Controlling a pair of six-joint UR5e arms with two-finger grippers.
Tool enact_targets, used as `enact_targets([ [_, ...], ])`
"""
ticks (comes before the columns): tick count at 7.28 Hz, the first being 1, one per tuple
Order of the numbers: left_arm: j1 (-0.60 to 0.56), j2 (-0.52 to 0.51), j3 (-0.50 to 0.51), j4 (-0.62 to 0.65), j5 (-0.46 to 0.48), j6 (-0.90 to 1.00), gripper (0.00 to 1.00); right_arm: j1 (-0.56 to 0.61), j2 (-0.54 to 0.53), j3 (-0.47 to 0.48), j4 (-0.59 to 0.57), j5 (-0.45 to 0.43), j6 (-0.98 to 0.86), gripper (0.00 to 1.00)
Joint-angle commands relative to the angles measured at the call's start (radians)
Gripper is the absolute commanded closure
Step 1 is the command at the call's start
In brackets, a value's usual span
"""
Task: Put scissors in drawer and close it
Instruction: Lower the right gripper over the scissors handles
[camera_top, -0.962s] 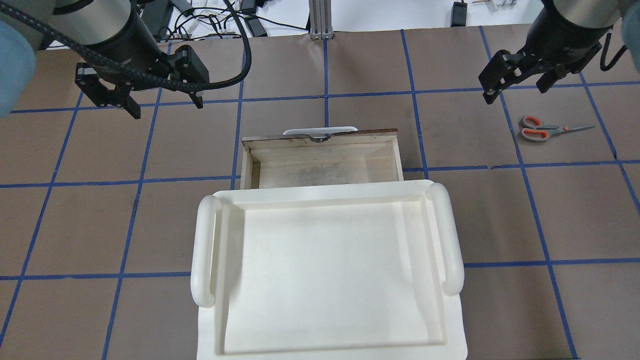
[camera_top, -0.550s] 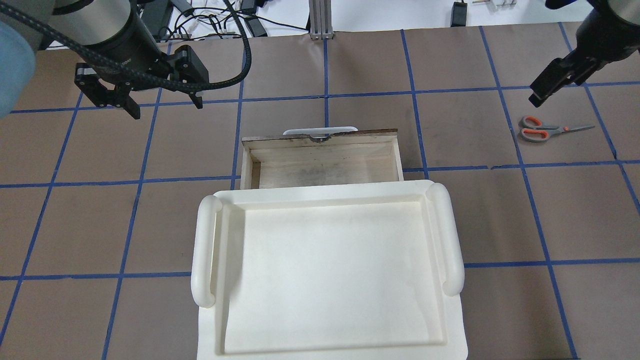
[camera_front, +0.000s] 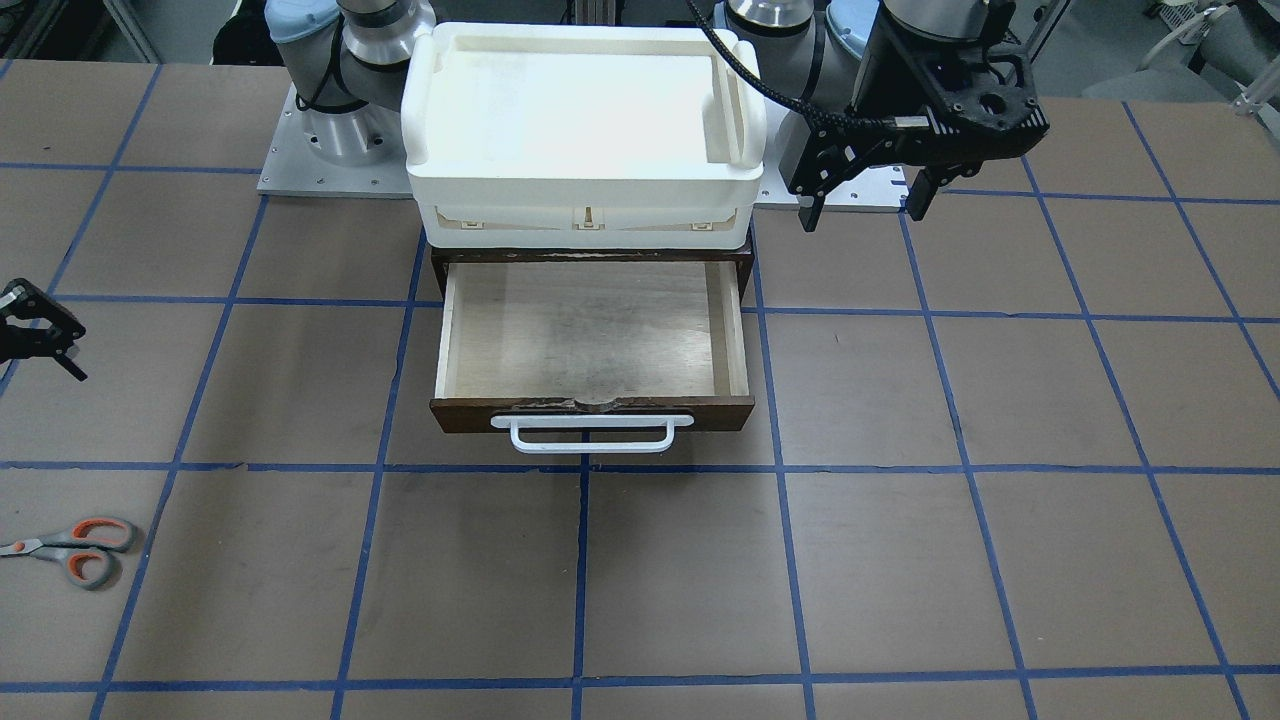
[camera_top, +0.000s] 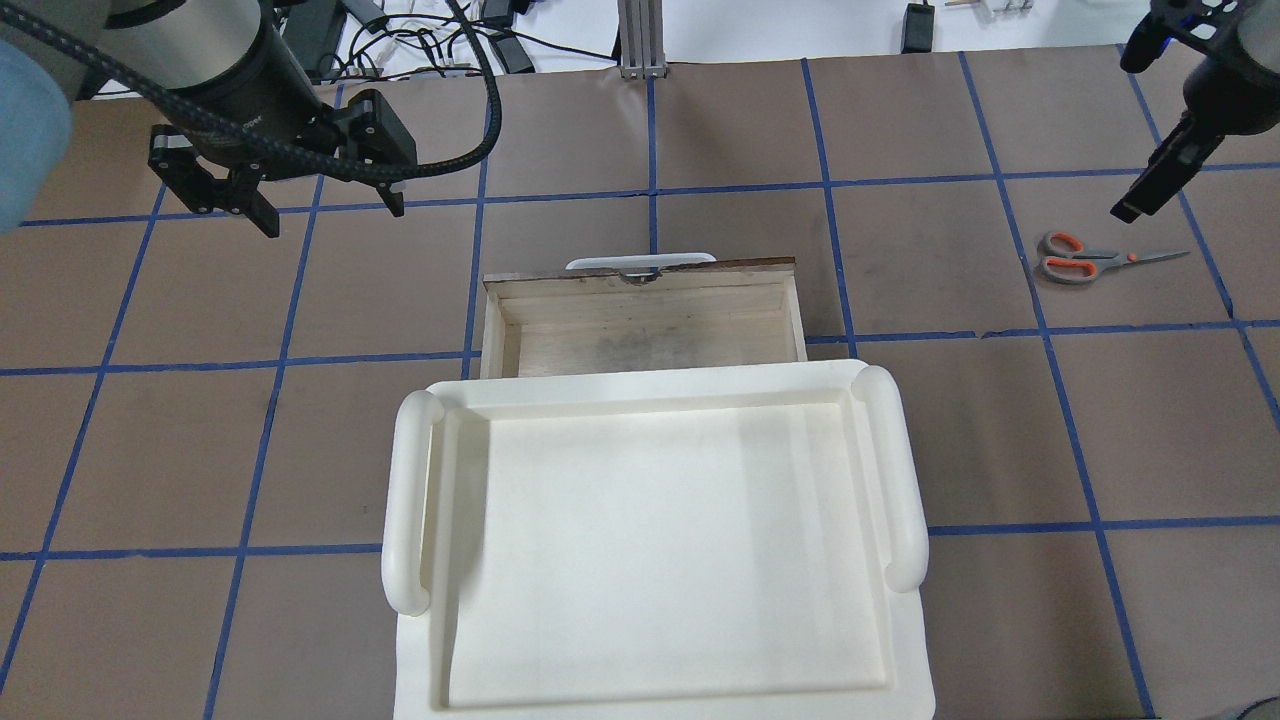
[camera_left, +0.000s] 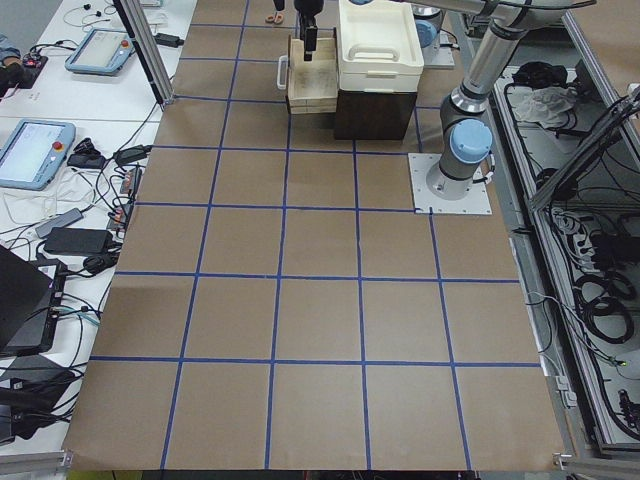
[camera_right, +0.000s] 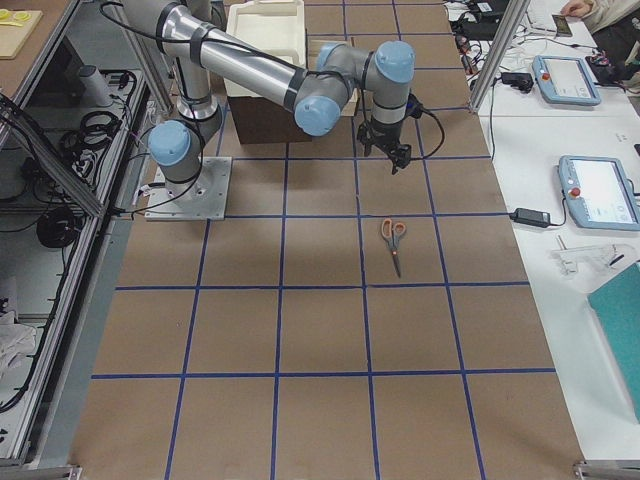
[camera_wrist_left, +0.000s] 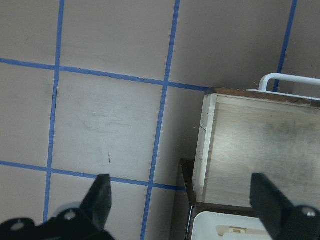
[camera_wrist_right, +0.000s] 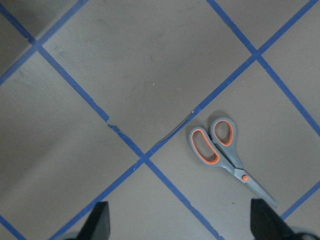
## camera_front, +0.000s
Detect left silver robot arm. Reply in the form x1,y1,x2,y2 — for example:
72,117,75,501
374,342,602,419
719,1,1050,232

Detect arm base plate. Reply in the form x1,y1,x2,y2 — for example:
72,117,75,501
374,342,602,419
755,100,911,213
257,87,412,199

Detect open wooden drawer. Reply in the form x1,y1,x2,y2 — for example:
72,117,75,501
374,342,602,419
430,260,755,433

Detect white drawer handle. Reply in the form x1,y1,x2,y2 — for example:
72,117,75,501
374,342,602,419
490,413,694,455

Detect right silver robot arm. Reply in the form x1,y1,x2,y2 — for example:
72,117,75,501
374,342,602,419
215,1,440,197

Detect grey orange scissors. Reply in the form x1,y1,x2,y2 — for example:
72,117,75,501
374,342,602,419
1,516,140,591

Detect white plastic tray box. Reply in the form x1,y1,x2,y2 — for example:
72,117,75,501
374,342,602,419
401,22,768,250

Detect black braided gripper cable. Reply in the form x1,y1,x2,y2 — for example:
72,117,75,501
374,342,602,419
684,0,931,131

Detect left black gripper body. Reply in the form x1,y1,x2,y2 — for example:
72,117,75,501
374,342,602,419
778,5,1050,195

